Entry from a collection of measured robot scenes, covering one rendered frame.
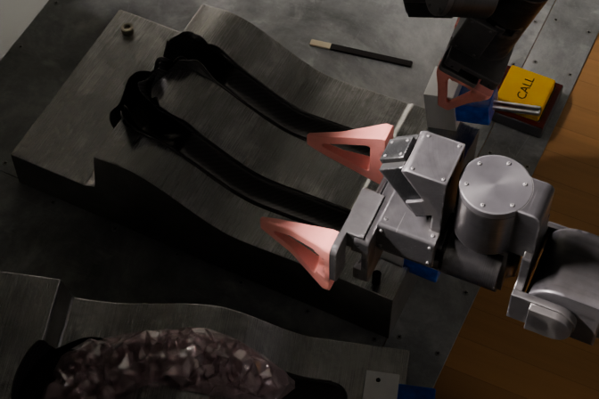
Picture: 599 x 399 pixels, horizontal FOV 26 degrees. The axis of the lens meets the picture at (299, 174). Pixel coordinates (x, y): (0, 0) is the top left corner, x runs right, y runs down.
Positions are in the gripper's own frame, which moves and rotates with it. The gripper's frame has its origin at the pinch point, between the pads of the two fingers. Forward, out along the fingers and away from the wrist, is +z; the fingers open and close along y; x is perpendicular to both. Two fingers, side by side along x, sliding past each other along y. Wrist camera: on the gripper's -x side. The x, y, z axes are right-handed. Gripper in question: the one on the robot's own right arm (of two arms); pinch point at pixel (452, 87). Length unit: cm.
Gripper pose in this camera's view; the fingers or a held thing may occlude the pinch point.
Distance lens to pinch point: 153.0
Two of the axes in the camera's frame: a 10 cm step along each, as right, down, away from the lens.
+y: -3.4, 7.2, -6.1
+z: -3.2, 5.2, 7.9
